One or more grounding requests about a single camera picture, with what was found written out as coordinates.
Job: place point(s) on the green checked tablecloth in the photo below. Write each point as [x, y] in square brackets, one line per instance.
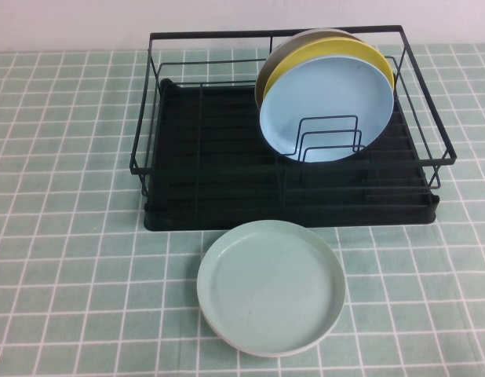
[423, 275]

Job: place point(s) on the light blue plate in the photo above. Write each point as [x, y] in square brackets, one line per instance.
[325, 94]

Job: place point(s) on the mint green plate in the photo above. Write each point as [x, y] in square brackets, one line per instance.
[266, 282]

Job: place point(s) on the grey plate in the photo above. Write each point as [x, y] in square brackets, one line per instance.
[305, 37]

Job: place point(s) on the pink plate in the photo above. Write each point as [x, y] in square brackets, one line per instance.
[266, 345]

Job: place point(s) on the yellow plate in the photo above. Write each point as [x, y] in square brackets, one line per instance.
[325, 49]

